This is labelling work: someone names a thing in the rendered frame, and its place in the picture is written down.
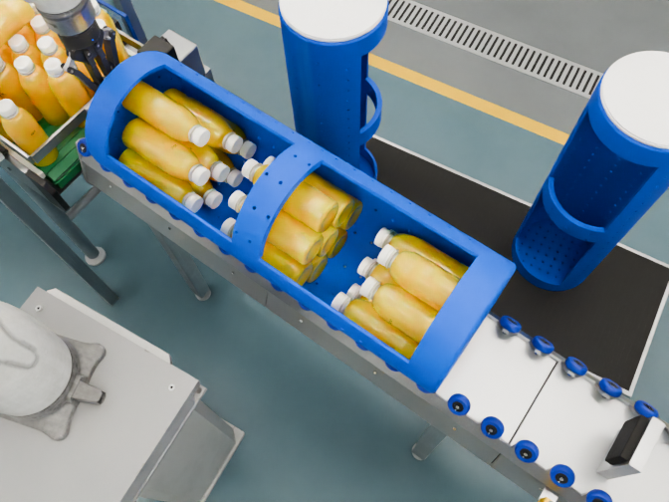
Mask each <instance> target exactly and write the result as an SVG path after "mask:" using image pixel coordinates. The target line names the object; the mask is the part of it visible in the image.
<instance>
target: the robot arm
mask: <svg viewBox="0 0 669 502"><path fill-rule="evenodd" d="M23 1H25V2H28V3H33V4H34V5H35V7H36V9H37V11H38V12H39V13H40V15H41V16H42V18H43V20H44V21H45V23H46V25H47V26H48V28H49V29H50V30H52V31H53V32H55V33H56V34H57V35H58V37H59V39H60V40H61V42H62V44H63V45H64V47H65V48H66V55H67V56H68V59H67V62H66V63H62V64H61V69H63V70H64V71H66V72H68V73H69V74H71V75H74V76H75V77H76V78H77V79H79V80H80V81H81V82H82V83H83V84H84V85H85V86H87V87H88V88H89V89H90V90H92V91H94V92H96V91H97V89H98V87H99V86H100V84H101V83H102V81H103V80H104V79H105V77H106V76H107V75H108V74H109V73H110V72H111V71H112V70H113V69H114V68H115V67H116V66H117V65H119V59H118V54H117V49H116V44H115V34H116V31H115V30H113V29H112V28H110V27H108V26H104V27H103V28H102V29H101V28H100V26H99V24H98V22H97V20H96V10H95V8H94V6H93V3H92V1H91V0H23ZM103 43H104V47H105V52H106V53H105V52H104V50H103ZM106 56H107V57H106ZM75 61H78V62H82V63H84V65H85V67H86V68H87V70H88V72H89V74H90V76H91V77H92V79H93V82H92V81H91V80H90V79H89V78H88V77H87V76H86V75H84V74H83V73H82V72H81V71H79V70H78V67H77V65H76V64H75ZM96 62H97V63H98V65H99V67H100V69H101V71H102V72H103V74H104V77H103V76H102V74H101V72H100V71H99V69H98V67H97V63H96ZM106 354H107V350H106V348H105V347H104V346H103V345H101V344H98V343H84V342H80V341H77V340H74V339H71V338H67V337H64V336H61V335H58V334H55V333H54V332H53V331H52V330H51V329H49V328H48V327H47V326H46V325H44V324H43V323H42V322H40V321H39V320H37V319H36V318H34V317H32V316H31V315H29V314H27V313H26V312H24V311H22V310H20V309H18V308H16V307H14V306H12V305H10V304H7V303H4V302H1V301H0V417H2V418H4V419H7V420H10V421H13V422H16V423H19V424H22V425H25V426H28V427H31V428H34V429H37V430H40V431H42V432H44V433H45V434H46V435H48V436H49V437H50V438H51V439H53V440H56V441H61V440H64V439H65V438H66V437H67V436H68V435H69V432H70V426H71V421H72V418H73V416H74V414H75V412H76V410H77V407H78V405H79V403H80V401H82V402H88V403H94V404H102V403H104V401H105V399H106V392H104V391H102V390H100V389H98V388H96V387H94V386H92V385H90V384H89V382H90V380H91V378H92V376H93V374H94V372H95V370H96V368H97V366H98V365H99V363H100V362H101V361H102V360H103V359H104V358H105V356H106Z"/></svg>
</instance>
